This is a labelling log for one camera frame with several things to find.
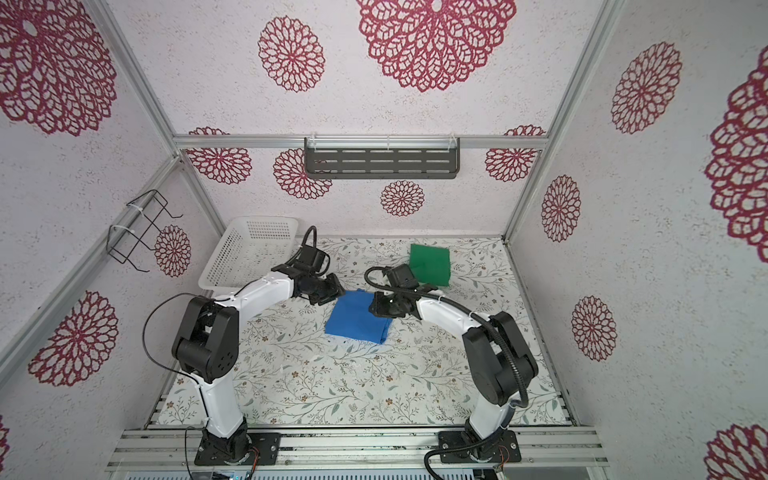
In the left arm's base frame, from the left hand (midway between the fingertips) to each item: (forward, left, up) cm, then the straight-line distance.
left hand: (340, 296), depth 95 cm
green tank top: (+20, -32, -10) cm, 39 cm away
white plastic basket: (+27, +39, -6) cm, 48 cm away
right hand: (-5, -10, +3) cm, 12 cm away
